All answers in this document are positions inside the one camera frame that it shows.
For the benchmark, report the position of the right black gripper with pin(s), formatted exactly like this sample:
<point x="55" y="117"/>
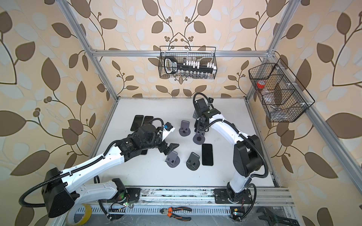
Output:
<point x="196" y="115"/>

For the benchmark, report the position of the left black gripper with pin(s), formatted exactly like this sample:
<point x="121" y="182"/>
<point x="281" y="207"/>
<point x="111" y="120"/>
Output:
<point x="170" y="147"/>

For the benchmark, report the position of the red-edged black phone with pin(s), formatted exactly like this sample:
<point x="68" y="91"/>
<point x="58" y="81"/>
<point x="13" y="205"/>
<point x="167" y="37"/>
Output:
<point x="144" y="152"/>

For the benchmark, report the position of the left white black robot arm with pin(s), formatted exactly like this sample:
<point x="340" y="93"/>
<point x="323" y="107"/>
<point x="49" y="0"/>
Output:
<point x="61" y="190"/>

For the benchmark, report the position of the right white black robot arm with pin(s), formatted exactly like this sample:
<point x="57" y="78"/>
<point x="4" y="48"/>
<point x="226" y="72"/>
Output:
<point x="248" y="157"/>

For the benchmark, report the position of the back left grey phone stand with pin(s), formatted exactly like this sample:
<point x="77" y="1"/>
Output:
<point x="184" y="129"/>

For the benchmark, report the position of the grey phone stand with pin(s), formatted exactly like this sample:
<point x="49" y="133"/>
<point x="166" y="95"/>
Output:
<point x="193" y="162"/>
<point x="172" y="160"/>
<point x="199" y="137"/>
<point x="184" y="129"/>

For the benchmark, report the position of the middle grey phone stand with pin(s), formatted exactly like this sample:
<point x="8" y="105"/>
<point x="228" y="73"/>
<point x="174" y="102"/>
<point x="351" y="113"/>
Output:
<point x="199" y="137"/>

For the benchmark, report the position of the front left grey phone stand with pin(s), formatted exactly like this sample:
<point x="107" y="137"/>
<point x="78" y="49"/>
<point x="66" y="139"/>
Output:
<point x="172" y="160"/>

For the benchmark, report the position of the front right grey phone stand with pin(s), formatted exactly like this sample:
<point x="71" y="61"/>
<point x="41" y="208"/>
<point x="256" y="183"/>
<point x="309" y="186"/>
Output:
<point x="193" y="162"/>

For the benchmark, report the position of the black socket tool set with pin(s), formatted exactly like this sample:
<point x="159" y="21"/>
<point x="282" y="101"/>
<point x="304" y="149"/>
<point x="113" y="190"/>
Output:
<point x="172" y="66"/>

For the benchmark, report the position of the red capped bottle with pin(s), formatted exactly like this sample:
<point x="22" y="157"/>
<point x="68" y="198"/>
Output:
<point x="260" y="85"/>

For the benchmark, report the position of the yellow tape roll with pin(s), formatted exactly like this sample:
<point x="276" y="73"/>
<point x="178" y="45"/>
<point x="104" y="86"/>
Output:
<point x="70" y="218"/>

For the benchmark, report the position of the black adjustable wrench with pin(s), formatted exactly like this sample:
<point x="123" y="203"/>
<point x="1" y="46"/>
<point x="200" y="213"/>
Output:
<point x="273" y="219"/>

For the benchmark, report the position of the back wire basket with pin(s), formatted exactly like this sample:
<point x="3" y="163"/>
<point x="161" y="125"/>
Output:
<point x="199" y="53"/>

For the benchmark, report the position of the wire basket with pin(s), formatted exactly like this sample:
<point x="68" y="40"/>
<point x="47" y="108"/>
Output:
<point x="284" y="98"/>
<point x="199" y="53"/>

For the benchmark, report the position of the right wire basket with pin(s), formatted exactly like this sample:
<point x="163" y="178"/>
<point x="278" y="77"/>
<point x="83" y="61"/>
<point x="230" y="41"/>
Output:
<point x="284" y="98"/>

